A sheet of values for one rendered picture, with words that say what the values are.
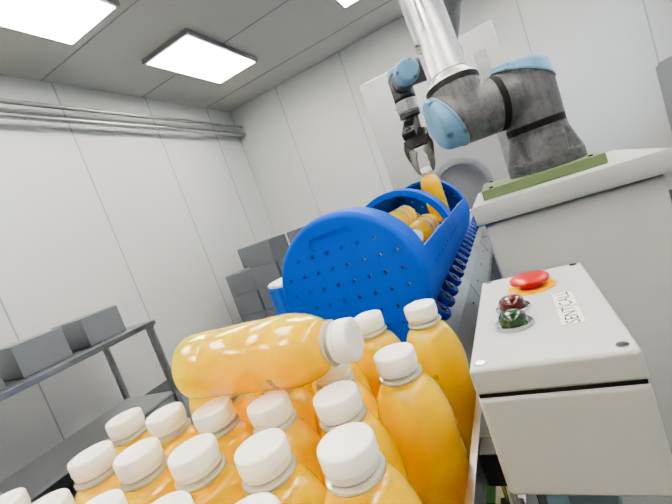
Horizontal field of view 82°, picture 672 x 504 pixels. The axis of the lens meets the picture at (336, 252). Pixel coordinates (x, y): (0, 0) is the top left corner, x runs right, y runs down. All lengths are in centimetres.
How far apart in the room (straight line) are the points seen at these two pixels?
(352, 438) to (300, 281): 49
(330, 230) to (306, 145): 569
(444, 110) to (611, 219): 37
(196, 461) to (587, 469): 27
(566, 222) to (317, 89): 570
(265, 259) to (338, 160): 232
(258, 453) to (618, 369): 24
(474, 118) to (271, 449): 73
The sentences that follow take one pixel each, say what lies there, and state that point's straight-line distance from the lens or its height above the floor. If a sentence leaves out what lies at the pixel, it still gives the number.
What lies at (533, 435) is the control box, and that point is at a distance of 32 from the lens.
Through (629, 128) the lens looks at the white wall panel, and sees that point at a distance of 591.
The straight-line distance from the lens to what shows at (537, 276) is 41.
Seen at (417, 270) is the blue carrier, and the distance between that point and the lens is 64.
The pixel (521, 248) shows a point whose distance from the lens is 84.
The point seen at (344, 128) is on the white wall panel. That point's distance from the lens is 611.
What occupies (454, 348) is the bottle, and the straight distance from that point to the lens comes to 48.
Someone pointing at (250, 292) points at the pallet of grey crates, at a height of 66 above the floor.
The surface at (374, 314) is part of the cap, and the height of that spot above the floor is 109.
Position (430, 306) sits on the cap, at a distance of 47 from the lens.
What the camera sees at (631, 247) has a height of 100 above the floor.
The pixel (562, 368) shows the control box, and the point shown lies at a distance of 29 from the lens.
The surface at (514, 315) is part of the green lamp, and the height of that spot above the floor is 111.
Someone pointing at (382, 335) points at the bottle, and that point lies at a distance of 50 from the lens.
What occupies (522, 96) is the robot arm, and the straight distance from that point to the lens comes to 90.
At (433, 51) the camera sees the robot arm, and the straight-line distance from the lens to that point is 93.
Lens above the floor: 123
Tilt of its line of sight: 6 degrees down
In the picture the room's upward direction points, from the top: 20 degrees counter-clockwise
